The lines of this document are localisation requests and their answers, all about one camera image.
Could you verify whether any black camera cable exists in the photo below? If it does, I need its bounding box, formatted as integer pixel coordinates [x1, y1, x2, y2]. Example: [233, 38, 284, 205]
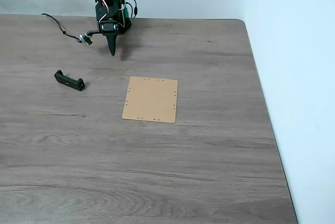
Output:
[41, 13, 82, 43]

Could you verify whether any black block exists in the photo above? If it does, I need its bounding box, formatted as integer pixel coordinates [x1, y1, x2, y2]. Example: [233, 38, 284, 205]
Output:
[53, 69, 86, 92]

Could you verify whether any black base power cable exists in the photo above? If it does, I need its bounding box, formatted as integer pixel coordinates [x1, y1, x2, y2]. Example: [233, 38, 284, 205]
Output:
[122, 0, 139, 18]

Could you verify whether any tan board with holes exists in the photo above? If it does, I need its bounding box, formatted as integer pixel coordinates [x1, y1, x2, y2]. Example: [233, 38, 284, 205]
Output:
[121, 76, 179, 125]

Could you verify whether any small gripper-mounted camera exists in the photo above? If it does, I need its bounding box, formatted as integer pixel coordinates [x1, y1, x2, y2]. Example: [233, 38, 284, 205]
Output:
[78, 29, 101, 47]

